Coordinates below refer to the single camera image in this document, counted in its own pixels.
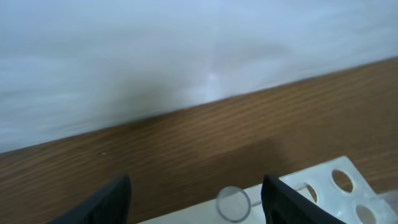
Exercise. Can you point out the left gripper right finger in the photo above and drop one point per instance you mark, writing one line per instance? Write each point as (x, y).
(289, 208)

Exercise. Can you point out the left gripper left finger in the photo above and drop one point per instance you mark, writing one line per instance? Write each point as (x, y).
(105, 205)

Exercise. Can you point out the white test tube rack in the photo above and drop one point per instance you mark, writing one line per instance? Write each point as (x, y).
(326, 172)

